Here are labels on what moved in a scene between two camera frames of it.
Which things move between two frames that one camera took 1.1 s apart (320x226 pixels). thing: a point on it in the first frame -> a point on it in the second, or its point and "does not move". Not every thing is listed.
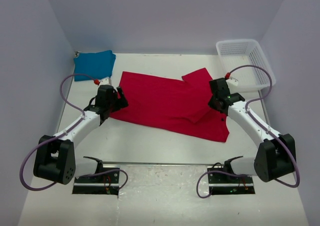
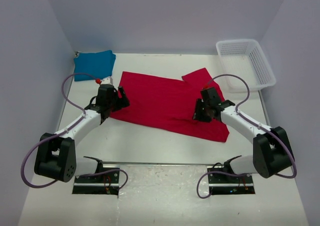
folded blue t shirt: x=95 y=65 does not move
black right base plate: x=224 y=183 does not move
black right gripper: x=211 y=103 -> x=197 y=115
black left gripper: x=123 y=101 does not move
